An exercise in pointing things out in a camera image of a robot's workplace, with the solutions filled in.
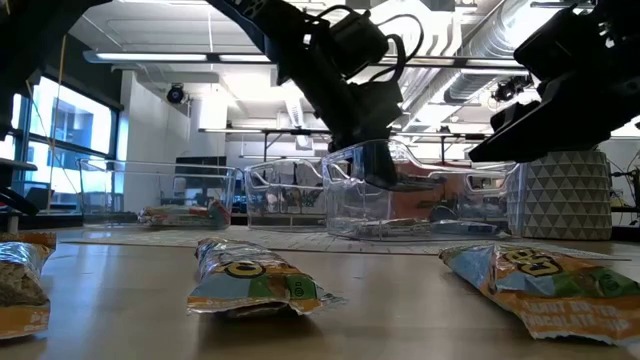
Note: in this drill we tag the Chewy peanut butter granola bar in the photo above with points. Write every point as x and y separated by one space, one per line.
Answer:
22 290
30 239
550 290
250 280

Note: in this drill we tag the wide clear plastic bin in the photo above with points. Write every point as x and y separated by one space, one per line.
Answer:
110 200

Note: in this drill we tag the red green granola bar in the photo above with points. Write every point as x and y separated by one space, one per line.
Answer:
175 217

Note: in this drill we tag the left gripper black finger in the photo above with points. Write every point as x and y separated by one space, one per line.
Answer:
420 185
380 165

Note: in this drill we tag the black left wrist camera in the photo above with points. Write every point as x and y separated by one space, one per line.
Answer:
357 40

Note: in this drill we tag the grey triangle pattern planter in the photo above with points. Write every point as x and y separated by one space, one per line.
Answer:
565 200

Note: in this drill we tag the long linear ceiling light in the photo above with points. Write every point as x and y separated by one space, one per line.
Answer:
150 57

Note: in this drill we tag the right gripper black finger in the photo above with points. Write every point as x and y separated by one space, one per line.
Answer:
517 116
560 135

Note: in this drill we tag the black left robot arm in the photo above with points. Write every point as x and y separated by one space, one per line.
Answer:
30 50

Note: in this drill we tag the small clear plastic bin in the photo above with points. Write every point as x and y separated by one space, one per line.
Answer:
285 210

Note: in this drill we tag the black ceiling spotlight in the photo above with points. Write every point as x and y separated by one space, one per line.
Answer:
507 90
176 94

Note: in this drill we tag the grey woven placemat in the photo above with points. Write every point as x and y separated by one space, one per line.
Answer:
280 241

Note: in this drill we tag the blue wrapped granola bar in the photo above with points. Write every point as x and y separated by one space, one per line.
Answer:
467 228

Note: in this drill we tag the black metal frame rack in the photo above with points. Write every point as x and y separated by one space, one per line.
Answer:
280 132

